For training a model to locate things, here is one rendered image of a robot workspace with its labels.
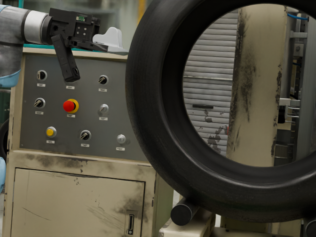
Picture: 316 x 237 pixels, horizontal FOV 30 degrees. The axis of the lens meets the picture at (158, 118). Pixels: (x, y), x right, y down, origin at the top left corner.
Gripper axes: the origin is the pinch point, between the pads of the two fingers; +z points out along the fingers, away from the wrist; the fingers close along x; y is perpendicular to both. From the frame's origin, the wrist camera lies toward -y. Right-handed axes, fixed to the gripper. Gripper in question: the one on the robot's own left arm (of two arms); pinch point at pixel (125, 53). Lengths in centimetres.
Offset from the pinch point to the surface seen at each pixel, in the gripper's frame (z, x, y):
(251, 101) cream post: 29.6, 25.3, -5.2
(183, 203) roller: 21.4, -9.6, -29.0
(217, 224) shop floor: 10, 385, -123
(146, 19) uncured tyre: 5.9, -10.3, 7.7
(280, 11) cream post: 32.1, 25.3, 19.5
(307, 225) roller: 47, -11, -27
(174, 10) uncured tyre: 11.7, -12.6, 10.4
